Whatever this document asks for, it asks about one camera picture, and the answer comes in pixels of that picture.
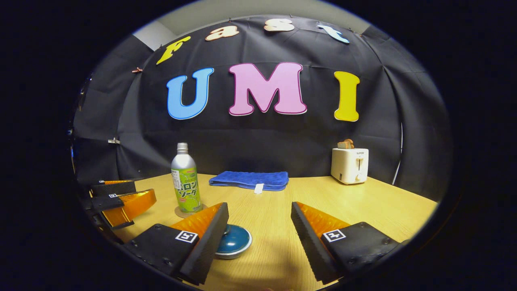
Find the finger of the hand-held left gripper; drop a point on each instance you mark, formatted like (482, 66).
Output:
(133, 205)
(117, 188)

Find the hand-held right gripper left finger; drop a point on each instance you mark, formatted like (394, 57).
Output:
(206, 242)

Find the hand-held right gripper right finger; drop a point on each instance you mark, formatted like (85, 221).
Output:
(311, 242)

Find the white teacup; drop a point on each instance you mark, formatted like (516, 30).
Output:
(232, 256)

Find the blue teacup lid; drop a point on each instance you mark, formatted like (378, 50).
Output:
(236, 240)

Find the round brown coaster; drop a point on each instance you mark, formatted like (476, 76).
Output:
(179, 213)

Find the silver water bottle green label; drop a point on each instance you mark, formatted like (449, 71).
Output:
(183, 167)

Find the folded blue towel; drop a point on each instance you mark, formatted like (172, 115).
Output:
(250, 178)

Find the white toaster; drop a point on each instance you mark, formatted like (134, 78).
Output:
(349, 165)

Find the toast slice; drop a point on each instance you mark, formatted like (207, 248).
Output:
(346, 144)

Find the black backdrop cloth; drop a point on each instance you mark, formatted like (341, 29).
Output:
(282, 141)

